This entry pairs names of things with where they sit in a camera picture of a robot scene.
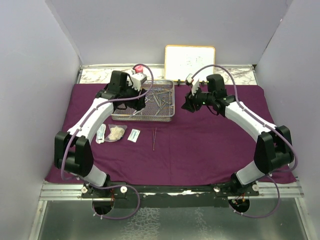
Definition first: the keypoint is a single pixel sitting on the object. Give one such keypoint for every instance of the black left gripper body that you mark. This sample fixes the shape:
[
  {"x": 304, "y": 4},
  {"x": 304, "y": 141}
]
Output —
[{"x": 129, "y": 92}]

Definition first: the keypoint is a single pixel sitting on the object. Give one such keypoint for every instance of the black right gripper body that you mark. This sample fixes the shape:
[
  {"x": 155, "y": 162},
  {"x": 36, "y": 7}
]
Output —
[{"x": 205, "y": 98}]

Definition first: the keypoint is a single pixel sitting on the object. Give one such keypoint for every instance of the steel forceps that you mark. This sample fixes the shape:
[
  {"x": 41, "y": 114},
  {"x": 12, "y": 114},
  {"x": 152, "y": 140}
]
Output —
[{"x": 150, "y": 98}]

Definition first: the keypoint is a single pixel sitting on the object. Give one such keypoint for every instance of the metal mesh tray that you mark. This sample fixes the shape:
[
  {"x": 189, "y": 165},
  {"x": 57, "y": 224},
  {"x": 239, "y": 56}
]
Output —
[{"x": 151, "y": 112}]

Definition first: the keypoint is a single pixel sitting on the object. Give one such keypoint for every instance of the white gauze bag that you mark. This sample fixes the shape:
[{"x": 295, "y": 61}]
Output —
[{"x": 116, "y": 133}]

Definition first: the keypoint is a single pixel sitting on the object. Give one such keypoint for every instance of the purple cloth wrap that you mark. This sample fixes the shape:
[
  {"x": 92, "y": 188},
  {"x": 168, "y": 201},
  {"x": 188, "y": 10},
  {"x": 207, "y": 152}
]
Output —
[{"x": 194, "y": 148}]

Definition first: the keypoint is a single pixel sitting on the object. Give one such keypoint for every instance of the white blue label packet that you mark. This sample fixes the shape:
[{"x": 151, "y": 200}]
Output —
[{"x": 134, "y": 135}]

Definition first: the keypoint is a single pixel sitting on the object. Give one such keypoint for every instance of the steel tweezers front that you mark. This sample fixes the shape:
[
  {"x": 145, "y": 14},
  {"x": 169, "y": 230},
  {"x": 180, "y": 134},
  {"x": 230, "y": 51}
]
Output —
[{"x": 154, "y": 132}]

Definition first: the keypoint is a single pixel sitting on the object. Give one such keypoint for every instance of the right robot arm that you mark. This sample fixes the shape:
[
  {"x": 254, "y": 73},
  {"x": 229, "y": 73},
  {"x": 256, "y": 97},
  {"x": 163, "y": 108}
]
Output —
[{"x": 273, "y": 144}]

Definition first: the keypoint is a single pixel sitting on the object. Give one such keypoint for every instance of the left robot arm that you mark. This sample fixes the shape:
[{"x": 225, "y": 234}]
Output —
[{"x": 72, "y": 149}]

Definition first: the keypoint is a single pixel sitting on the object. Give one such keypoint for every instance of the steel clamp right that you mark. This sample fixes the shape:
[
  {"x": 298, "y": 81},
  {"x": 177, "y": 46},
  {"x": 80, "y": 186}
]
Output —
[{"x": 166, "y": 98}]

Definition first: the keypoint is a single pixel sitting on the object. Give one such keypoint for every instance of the pink lid spice bottle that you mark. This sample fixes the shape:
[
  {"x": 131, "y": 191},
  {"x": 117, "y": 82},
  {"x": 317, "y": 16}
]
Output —
[{"x": 138, "y": 68}]

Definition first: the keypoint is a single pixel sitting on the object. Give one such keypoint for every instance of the yellow framed whiteboard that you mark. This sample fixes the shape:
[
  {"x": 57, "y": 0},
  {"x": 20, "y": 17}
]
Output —
[{"x": 183, "y": 60}]

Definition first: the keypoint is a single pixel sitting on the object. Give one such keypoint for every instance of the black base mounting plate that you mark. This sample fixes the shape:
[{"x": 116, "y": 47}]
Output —
[{"x": 160, "y": 196}]

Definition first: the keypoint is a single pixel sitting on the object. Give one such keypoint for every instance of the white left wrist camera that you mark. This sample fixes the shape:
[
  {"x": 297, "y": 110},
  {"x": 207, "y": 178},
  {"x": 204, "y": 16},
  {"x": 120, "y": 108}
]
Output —
[{"x": 136, "y": 80}]

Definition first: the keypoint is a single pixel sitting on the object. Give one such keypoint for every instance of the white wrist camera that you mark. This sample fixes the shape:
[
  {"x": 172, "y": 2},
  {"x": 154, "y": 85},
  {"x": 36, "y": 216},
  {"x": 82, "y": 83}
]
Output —
[
  {"x": 136, "y": 80},
  {"x": 193, "y": 83}
]

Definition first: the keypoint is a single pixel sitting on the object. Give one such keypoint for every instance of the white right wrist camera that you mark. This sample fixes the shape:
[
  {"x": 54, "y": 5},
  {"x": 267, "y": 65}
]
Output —
[{"x": 193, "y": 83}]

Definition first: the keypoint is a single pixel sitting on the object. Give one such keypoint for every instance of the aluminium frame rail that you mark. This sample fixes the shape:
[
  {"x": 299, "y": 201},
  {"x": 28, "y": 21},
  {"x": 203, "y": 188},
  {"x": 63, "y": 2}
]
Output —
[{"x": 71, "y": 192}]

